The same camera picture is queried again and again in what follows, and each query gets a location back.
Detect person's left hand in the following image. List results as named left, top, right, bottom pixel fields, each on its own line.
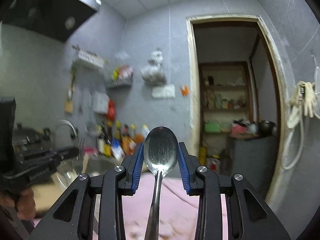
left=1, top=188, right=36, bottom=220

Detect stainless steel sink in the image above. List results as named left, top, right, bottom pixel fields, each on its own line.
left=72, top=154, right=121, bottom=177

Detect dark cabinet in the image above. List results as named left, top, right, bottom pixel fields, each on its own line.
left=227, top=135, right=278, bottom=198

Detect white salt bag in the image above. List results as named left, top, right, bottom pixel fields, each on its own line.
left=111, top=138, right=125, bottom=161

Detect white wall box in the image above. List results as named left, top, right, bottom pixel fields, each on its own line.
left=92, top=91, right=110, bottom=114

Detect cream rubber gloves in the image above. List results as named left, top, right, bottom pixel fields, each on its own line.
left=287, top=81, right=317, bottom=129

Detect pink floral towel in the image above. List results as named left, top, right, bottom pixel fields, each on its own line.
left=32, top=173, right=230, bottom=240

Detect plastic bag of dried goods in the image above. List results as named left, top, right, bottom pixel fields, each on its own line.
left=140, top=48, right=167, bottom=86

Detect steel spoon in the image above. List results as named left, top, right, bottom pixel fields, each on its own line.
left=144, top=126, right=178, bottom=239

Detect white wall socket panel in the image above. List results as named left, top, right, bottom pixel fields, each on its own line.
left=151, top=85, right=175, bottom=99

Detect grey wall shelf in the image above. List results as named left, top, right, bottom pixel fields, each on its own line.
left=106, top=76, right=133, bottom=89

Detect orange wall hook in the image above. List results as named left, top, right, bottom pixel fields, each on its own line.
left=180, top=85, right=189, bottom=96

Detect red plastic bag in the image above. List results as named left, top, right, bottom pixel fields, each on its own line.
left=106, top=100, right=116, bottom=121

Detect mesh strainer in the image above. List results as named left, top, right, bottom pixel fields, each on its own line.
left=85, top=92, right=100, bottom=138

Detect chrome faucet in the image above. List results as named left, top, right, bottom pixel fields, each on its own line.
left=53, top=119, right=78, bottom=140

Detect black cooking pot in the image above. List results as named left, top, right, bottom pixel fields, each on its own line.
left=258, top=120, right=276, bottom=138

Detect black range hood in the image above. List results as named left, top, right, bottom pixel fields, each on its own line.
left=2, top=0, right=101, bottom=42

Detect large oil jug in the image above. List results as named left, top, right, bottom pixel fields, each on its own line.
left=141, top=125, right=150, bottom=139

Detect white wall basket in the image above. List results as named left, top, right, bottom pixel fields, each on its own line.
left=72, top=45, right=108, bottom=70

